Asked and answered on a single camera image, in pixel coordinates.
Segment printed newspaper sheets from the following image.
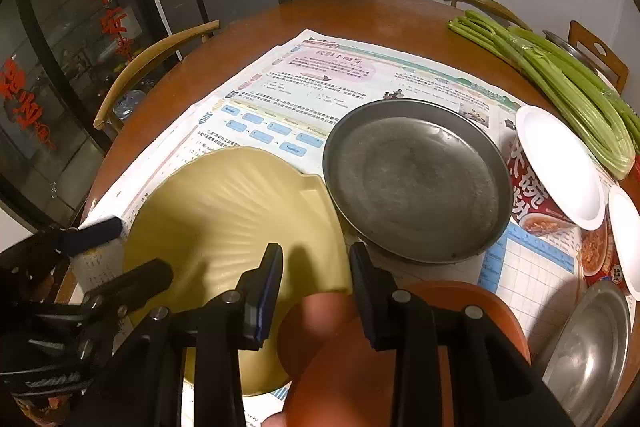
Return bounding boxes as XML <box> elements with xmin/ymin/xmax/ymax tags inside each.
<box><xmin>69</xmin><ymin>27</ymin><xmax>589</xmax><ymax>427</ymax></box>

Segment wooden chair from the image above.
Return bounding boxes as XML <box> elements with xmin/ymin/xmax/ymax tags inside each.
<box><xmin>448</xmin><ymin>0</ymin><xmax>532</xmax><ymax>31</ymax></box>
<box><xmin>93</xmin><ymin>20</ymin><xmax>220</xmax><ymax>132</ymax></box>
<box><xmin>568</xmin><ymin>20</ymin><xmax>629</xmax><ymax>93</ymax></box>

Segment red instant noodle package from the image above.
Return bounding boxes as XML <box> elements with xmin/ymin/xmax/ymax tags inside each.
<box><xmin>506</xmin><ymin>138</ymin><xmax>629</xmax><ymax>296</ymax></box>

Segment yellow shell-shaped plate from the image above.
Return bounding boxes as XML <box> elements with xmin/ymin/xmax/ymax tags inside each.
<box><xmin>121</xmin><ymin>146</ymin><xmax>352</xmax><ymax>398</ymax></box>

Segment right wooden chair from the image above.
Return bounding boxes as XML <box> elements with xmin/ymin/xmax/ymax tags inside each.
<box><xmin>568</xmin><ymin>20</ymin><xmax>629</xmax><ymax>93</ymax></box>

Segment far wooden chair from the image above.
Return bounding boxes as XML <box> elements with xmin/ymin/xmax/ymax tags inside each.
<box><xmin>448</xmin><ymin>0</ymin><xmax>532</xmax><ymax>31</ymax></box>

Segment orange plastic plate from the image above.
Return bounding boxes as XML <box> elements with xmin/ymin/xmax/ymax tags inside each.
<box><xmin>262</xmin><ymin>281</ymin><xmax>530</xmax><ymax>426</ymax></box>

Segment white bowl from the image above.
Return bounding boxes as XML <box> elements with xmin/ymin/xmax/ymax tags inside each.
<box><xmin>515</xmin><ymin>105</ymin><xmax>605</xmax><ymax>231</ymax></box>
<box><xmin>608</xmin><ymin>186</ymin><xmax>640</xmax><ymax>301</ymax></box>

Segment green celery bunch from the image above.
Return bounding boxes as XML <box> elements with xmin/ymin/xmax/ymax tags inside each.
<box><xmin>448</xmin><ymin>10</ymin><xmax>639</xmax><ymax>180</ymax></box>

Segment left wooden chair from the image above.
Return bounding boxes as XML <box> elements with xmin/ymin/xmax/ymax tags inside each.
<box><xmin>93</xmin><ymin>20</ymin><xmax>220</xmax><ymax>132</ymax></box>

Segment small stainless steel dish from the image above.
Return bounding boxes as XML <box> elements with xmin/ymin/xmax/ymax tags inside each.
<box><xmin>534</xmin><ymin>280</ymin><xmax>630</xmax><ymax>426</ymax></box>

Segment glass door with red characters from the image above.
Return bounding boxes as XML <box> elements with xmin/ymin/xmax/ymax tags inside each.
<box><xmin>1</xmin><ymin>0</ymin><xmax>167</xmax><ymax>229</ymax></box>

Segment dark round metal plate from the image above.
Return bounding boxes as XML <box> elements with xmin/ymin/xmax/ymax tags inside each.
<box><xmin>322</xmin><ymin>98</ymin><xmax>513</xmax><ymax>265</ymax></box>

